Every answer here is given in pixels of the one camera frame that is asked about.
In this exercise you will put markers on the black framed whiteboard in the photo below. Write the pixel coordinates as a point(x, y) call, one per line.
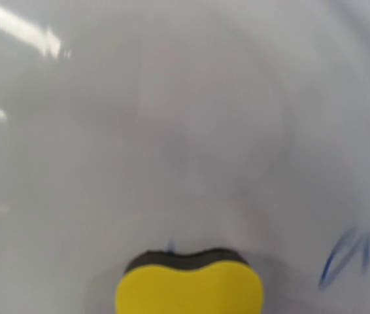
point(128, 126)

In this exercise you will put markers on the yellow whiteboard eraser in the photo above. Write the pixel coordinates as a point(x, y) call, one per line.
point(216, 280)

